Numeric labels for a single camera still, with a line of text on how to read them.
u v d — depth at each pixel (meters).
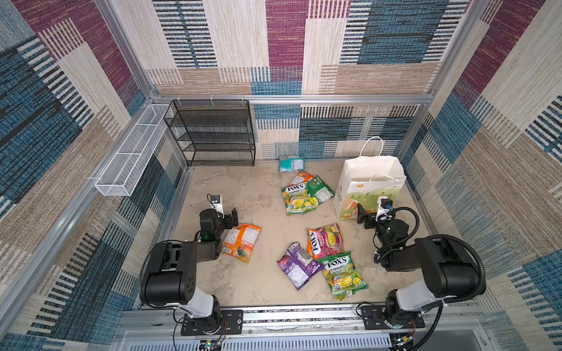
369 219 0.81
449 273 0.45
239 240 0.88
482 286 0.43
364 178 0.79
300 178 1.11
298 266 0.82
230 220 0.87
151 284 0.45
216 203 0.81
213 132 1.11
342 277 0.79
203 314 0.60
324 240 0.89
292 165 1.15
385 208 0.76
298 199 0.99
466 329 0.73
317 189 1.05
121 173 0.72
